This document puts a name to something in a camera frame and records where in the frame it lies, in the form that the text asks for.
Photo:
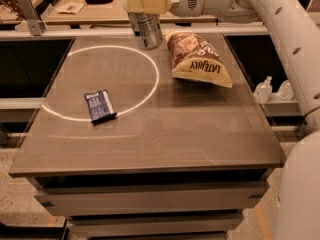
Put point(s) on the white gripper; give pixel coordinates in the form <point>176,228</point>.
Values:
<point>184,8</point>

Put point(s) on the silver 7up soda can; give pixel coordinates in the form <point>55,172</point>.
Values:
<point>146,29</point>

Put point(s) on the grey drawer cabinet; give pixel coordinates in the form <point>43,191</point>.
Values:
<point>152,203</point>

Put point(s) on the clear sanitizer bottle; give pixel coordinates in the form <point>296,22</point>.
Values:
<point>263,91</point>

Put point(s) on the left metal bracket post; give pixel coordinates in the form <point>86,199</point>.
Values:
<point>35,24</point>

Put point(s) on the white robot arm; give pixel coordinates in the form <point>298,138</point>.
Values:
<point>297,41</point>

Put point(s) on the blue snack packet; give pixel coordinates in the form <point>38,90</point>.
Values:
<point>100,106</point>

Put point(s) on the brown paper packet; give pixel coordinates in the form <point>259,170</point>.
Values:
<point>70,8</point>

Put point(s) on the brown yellow chip bag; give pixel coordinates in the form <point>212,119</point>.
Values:
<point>194,58</point>

